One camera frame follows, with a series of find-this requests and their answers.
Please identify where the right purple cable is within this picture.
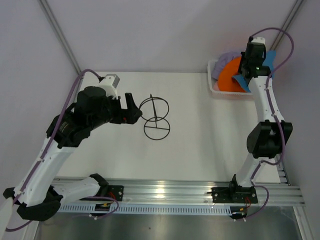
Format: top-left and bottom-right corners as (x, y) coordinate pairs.
(232, 26), (295, 222)

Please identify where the purple bucket hat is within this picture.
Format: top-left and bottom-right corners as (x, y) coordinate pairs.
(211, 51), (241, 80)

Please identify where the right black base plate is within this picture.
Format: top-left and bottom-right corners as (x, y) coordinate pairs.
(210, 186), (258, 204)

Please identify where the pink bucket hat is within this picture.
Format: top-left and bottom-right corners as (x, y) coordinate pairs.
(212, 81), (220, 92)

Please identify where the aluminium mounting rail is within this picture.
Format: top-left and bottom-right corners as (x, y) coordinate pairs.
(49, 159), (306, 207)

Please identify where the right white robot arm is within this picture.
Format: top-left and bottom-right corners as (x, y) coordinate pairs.
(227, 37), (293, 202)

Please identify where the black wire hat stand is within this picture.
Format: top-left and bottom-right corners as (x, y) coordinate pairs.
(138, 93), (171, 141)

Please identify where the white slotted cable duct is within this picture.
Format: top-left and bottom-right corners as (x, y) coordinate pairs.
(58, 203), (232, 216)

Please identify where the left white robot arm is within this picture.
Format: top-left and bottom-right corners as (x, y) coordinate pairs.
(3, 86), (142, 222)

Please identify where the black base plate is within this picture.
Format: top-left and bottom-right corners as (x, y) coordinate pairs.
(210, 186), (258, 204)
(96, 185), (124, 202)

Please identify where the white plastic basket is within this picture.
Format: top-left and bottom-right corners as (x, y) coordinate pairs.
(207, 59), (254, 101)

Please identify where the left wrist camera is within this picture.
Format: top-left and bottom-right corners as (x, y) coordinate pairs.
(97, 74), (120, 99)

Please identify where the blue bucket hat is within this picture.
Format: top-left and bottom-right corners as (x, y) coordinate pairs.
(232, 50), (276, 93)

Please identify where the orange bucket hat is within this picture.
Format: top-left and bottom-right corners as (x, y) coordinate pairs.
(217, 56), (246, 93)

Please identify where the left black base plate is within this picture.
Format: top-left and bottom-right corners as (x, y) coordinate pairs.
(96, 185), (124, 202)

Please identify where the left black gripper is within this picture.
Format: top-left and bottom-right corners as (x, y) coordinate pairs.
(88, 92), (142, 131)

